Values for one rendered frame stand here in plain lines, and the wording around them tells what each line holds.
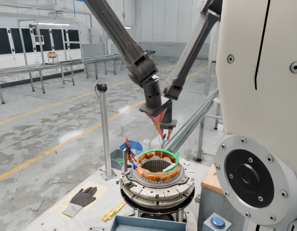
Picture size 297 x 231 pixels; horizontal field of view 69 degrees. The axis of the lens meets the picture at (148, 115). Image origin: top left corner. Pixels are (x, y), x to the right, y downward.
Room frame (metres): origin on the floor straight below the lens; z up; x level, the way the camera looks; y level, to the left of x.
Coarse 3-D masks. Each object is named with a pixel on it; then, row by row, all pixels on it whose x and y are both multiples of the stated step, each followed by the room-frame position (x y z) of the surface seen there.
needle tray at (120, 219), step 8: (120, 216) 0.57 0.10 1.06; (128, 216) 0.57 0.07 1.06; (112, 224) 0.53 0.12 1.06; (120, 224) 0.57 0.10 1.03; (128, 224) 0.57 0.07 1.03; (136, 224) 0.56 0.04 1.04; (144, 224) 0.56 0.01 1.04; (152, 224) 0.55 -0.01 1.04; (160, 224) 0.55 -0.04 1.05; (168, 224) 0.55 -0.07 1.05; (176, 224) 0.54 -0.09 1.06; (184, 224) 0.54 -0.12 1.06
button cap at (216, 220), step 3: (213, 219) 0.58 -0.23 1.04; (216, 219) 0.57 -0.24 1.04; (219, 219) 0.57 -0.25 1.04; (213, 222) 0.56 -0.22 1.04; (216, 222) 0.56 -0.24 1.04; (219, 222) 0.56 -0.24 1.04; (222, 222) 0.56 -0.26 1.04; (216, 225) 0.55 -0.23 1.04; (219, 225) 0.55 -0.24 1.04; (222, 225) 0.55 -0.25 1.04
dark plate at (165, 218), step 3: (141, 216) 0.84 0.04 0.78; (144, 216) 0.84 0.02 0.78; (147, 216) 0.84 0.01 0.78; (150, 216) 0.84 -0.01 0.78; (153, 216) 0.84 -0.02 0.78; (156, 216) 0.84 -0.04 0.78; (159, 216) 0.84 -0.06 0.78; (162, 216) 0.84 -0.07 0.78; (165, 216) 0.84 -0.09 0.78; (168, 216) 0.84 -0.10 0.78; (171, 216) 0.84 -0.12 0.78; (156, 219) 0.82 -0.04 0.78; (159, 219) 0.82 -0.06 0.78; (162, 219) 0.82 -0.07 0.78; (165, 219) 0.82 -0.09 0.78; (168, 219) 0.82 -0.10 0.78; (171, 219) 0.82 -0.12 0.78
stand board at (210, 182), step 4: (212, 164) 0.88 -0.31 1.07; (212, 168) 0.85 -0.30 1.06; (208, 172) 0.82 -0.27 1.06; (212, 172) 0.82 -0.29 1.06; (204, 176) 0.79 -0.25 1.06; (208, 176) 0.79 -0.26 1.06; (212, 176) 0.79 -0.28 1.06; (216, 176) 0.79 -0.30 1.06; (204, 180) 0.76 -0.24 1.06; (208, 180) 0.76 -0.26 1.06; (212, 180) 0.76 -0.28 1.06; (216, 180) 0.76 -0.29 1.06; (204, 184) 0.74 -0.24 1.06; (208, 184) 0.74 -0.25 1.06; (212, 184) 0.74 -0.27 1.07; (216, 184) 0.74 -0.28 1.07; (208, 188) 0.74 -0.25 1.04; (212, 188) 0.73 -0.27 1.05; (216, 188) 0.72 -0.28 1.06; (220, 188) 0.71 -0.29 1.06; (220, 192) 0.71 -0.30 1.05
